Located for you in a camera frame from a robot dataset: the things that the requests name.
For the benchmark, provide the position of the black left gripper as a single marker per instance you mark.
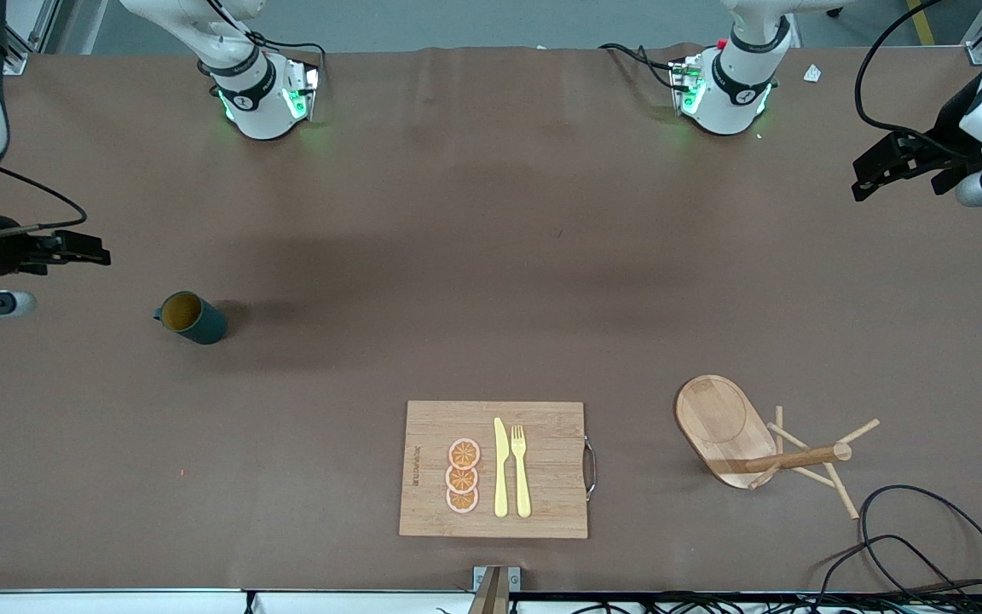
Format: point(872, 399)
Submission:
point(948, 136)

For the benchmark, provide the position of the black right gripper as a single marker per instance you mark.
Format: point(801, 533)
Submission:
point(2, 251)

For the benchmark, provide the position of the dark green cup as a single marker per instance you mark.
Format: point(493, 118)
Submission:
point(205, 322)

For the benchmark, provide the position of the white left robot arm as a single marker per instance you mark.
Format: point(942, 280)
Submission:
point(734, 94)

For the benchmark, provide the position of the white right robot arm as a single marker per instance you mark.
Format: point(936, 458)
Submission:
point(261, 102)

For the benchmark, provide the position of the white paper scrap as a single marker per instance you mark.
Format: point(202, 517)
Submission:
point(812, 73)

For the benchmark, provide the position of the wooden mug rack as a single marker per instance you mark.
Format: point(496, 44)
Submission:
point(721, 418)

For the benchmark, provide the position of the brown table cover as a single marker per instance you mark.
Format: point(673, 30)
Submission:
point(372, 341)

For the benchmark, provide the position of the bamboo cutting board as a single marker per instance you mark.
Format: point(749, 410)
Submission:
point(542, 426)

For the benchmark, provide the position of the orange slice toy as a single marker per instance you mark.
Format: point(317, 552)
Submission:
point(464, 453)

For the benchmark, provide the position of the yellow plastic fork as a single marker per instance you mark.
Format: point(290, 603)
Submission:
point(522, 477)

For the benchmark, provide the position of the yellow plastic knife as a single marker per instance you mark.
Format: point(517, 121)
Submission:
point(500, 469)

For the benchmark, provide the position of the brown bar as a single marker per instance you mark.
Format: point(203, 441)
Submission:
point(491, 597)

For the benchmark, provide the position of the grey metal bracket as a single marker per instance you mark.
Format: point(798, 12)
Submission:
point(515, 578)

